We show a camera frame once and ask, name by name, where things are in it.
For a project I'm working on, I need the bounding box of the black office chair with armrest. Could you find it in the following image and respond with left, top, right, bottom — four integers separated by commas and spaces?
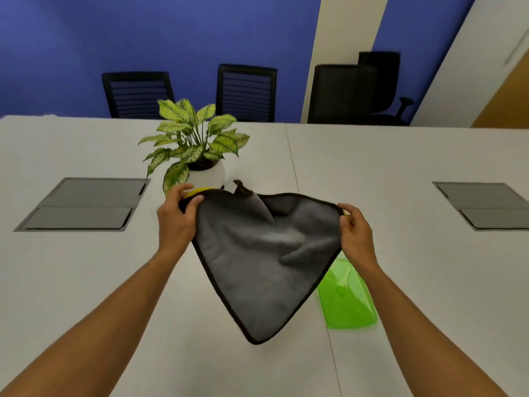
358, 51, 415, 126

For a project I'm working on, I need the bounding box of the person's right forearm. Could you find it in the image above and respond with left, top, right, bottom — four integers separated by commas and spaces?
359, 262, 509, 397

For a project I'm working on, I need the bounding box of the variegated green leafy plant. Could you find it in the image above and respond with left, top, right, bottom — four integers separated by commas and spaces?
137, 98, 251, 198

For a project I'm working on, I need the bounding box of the grey table cable hatch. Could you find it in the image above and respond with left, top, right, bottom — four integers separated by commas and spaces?
13, 178, 152, 233
432, 182, 529, 232

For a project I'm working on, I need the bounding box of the person's right hand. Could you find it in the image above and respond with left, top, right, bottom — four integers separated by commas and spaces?
338, 203, 379, 272

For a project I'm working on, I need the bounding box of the grey microfibre cloth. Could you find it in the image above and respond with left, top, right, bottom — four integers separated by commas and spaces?
179, 179, 346, 345

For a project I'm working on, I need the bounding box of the black slatted office chair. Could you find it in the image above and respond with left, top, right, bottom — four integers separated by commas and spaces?
102, 71, 175, 119
216, 64, 278, 123

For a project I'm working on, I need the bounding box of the white plant pot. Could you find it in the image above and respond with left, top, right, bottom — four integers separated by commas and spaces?
182, 159, 227, 191

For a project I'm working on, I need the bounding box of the person's left forearm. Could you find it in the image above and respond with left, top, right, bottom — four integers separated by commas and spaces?
0, 245, 191, 397

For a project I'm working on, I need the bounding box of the black mesh office chair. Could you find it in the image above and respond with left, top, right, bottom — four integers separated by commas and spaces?
307, 64, 379, 124

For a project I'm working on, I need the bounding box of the green plastic tray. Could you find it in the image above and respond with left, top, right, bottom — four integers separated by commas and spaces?
316, 251, 379, 330

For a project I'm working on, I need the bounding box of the person's left hand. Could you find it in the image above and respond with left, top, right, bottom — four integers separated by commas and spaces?
156, 183, 205, 253

